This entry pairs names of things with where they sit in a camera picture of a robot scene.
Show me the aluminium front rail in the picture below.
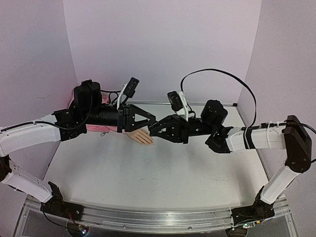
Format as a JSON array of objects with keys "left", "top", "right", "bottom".
[{"left": 14, "top": 196, "right": 297, "bottom": 237}]

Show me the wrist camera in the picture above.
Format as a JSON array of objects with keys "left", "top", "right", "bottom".
[
  {"left": 167, "top": 91, "right": 196, "bottom": 121},
  {"left": 117, "top": 77, "right": 139, "bottom": 109}
]

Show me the mannequin hand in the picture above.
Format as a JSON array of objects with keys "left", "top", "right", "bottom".
[{"left": 125, "top": 129, "right": 154, "bottom": 145}]

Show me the pink hoodie sleeve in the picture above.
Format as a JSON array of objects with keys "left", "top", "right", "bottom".
[{"left": 69, "top": 96, "right": 117, "bottom": 133}]

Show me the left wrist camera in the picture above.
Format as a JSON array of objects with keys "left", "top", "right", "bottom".
[{"left": 117, "top": 77, "right": 139, "bottom": 109}]

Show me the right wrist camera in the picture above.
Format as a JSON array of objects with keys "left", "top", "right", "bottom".
[{"left": 167, "top": 91, "right": 196, "bottom": 121}]

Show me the right black camera cable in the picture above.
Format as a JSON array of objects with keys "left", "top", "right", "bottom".
[{"left": 181, "top": 68, "right": 257, "bottom": 129}]

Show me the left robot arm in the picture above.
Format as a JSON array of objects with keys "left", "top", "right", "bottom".
[{"left": 0, "top": 80, "right": 156, "bottom": 216}]

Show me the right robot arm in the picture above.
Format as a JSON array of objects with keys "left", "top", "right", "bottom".
[{"left": 149, "top": 100, "right": 314, "bottom": 226}]

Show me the left black base cable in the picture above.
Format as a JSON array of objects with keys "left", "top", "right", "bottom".
[{"left": 41, "top": 209, "right": 72, "bottom": 230}]

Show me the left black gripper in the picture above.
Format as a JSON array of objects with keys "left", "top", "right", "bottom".
[{"left": 84, "top": 104, "right": 158, "bottom": 133}]

